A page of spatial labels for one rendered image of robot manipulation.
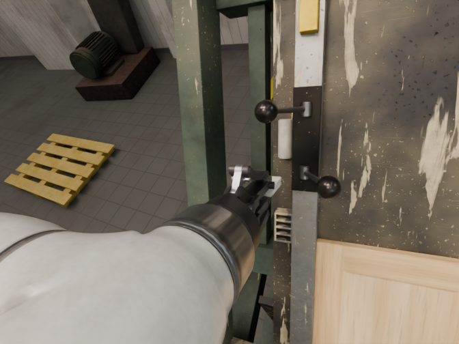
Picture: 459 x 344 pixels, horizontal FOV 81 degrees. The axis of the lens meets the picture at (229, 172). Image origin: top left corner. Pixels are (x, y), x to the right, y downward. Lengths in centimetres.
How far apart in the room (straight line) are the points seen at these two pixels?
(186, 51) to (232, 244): 48
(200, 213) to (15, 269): 12
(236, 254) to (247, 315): 83
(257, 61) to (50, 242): 56
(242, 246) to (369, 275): 46
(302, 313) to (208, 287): 55
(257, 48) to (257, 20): 6
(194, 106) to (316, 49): 27
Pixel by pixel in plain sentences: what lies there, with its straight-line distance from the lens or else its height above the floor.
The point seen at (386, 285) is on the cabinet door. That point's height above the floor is 115.
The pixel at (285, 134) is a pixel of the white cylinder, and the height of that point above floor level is 140.
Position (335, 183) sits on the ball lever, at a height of 143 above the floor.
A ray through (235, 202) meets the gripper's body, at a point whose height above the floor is 156.
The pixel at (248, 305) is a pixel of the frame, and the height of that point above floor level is 79.
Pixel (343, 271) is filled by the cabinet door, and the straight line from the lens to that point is 66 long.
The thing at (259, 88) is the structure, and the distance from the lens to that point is 66.
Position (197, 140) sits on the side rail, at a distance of 61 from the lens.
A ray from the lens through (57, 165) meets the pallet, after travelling 358.
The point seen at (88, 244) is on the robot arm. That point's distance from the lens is 19.
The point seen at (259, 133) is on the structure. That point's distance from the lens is 66.
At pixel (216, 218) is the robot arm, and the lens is 23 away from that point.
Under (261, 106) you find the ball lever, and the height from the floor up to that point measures 152.
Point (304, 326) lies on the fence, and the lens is 74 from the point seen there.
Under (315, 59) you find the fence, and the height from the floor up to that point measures 151.
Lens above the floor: 179
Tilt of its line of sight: 48 degrees down
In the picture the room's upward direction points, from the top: 24 degrees counter-clockwise
